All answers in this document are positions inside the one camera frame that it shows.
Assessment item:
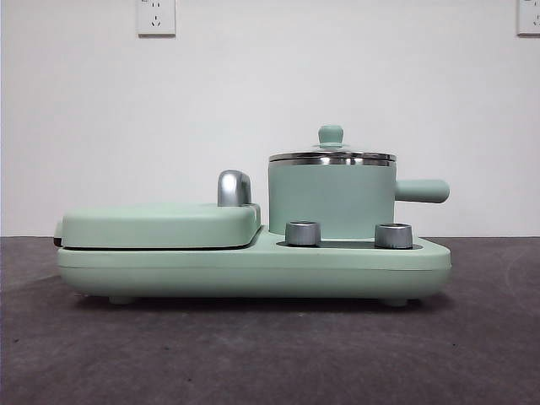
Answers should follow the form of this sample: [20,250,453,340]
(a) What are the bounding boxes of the glass pot lid green knob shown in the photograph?
[267,123,397,165]

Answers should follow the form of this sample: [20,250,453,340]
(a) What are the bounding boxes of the mint green breakfast machine base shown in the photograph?
[57,223,452,307]

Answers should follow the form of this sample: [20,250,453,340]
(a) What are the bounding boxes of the white wall socket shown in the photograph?
[135,0,176,38]
[516,0,540,37]

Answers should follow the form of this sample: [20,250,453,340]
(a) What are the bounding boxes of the silver control knob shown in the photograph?
[374,223,413,249]
[284,219,321,246]

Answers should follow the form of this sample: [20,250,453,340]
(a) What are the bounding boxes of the mint green griddle lid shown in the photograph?
[53,201,262,250]

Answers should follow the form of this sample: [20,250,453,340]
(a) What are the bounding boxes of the mint green pot with handle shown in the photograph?
[267,158,451,238]

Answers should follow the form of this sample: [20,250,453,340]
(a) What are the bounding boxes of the chrome griddle lid handle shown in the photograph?
[216,169,254,208]

